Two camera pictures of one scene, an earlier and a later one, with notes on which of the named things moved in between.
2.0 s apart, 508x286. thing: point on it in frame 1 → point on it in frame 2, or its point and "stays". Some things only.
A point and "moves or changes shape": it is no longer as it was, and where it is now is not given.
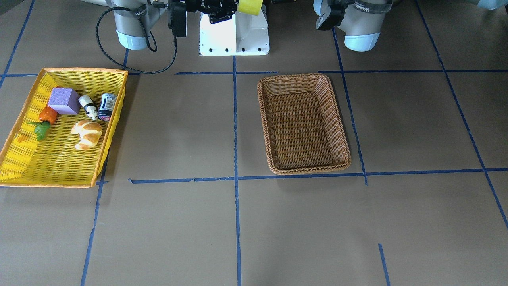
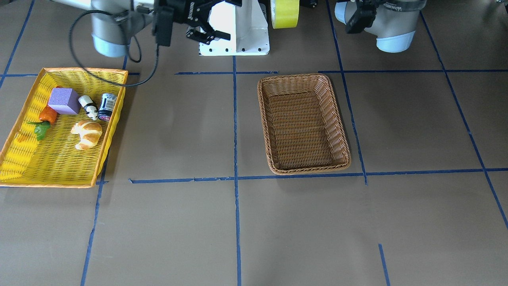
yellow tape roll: x=250 y=7 moves or changes shape
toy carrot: x=48 y=116 stays
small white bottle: x=86 y=102 stays
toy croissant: x=90 y=133 stays
